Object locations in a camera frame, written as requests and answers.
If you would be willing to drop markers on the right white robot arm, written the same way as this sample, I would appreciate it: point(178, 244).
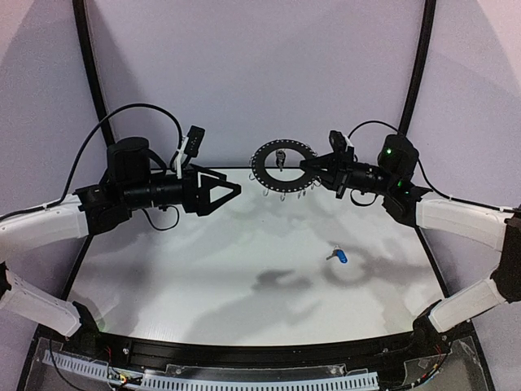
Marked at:
point(411, 205)

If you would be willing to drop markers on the key with black tag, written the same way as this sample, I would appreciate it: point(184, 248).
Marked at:
point(280, 157)

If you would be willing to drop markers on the white slotted cable duct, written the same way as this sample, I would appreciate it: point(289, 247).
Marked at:
point(326, 378)

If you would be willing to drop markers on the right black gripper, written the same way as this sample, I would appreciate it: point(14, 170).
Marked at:
point(339, 175)

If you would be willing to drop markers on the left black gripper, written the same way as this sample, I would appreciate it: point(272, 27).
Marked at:
point(190, 191)

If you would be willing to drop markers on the right black frame post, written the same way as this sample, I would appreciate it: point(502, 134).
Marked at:
point(424, 39)

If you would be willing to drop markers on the black front aluminium rail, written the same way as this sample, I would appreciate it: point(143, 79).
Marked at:
point(154, 354)

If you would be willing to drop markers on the key with blue tag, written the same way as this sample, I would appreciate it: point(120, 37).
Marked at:
point(338, 253)

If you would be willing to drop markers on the metal keyring disc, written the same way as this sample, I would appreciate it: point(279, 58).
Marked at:
point(275, 165)

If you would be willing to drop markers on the black frame post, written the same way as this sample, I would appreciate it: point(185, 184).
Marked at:
point(424, 39)
point(87, 53)

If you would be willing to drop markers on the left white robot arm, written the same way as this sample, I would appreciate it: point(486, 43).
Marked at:
point(97, 209)

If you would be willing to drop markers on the left black frame post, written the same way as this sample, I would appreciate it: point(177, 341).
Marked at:
point(87, 53)

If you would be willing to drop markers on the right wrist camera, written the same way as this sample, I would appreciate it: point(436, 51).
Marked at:
point(339, 143)

